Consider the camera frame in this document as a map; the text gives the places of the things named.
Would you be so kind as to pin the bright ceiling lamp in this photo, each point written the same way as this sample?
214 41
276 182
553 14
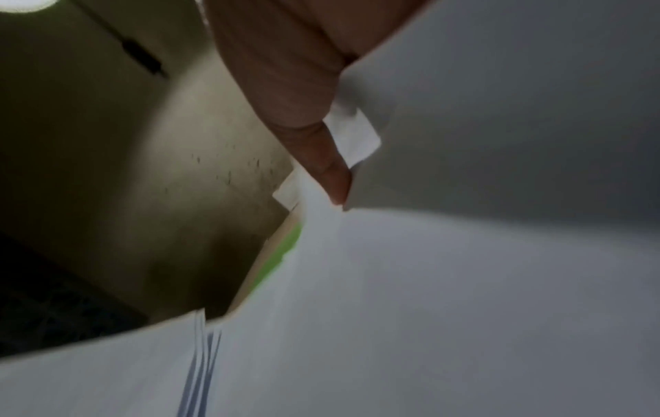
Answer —
26 5

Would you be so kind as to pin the stack of white papers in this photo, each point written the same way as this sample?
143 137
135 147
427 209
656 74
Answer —
93 378

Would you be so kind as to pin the small white card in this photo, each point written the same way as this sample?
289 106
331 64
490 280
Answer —
289 191

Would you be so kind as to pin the person's right hand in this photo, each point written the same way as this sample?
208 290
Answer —
283 61

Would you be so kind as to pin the single white paper sheet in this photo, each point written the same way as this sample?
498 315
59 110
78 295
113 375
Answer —
515 102

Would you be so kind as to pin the green folder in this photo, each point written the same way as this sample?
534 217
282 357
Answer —
289 248

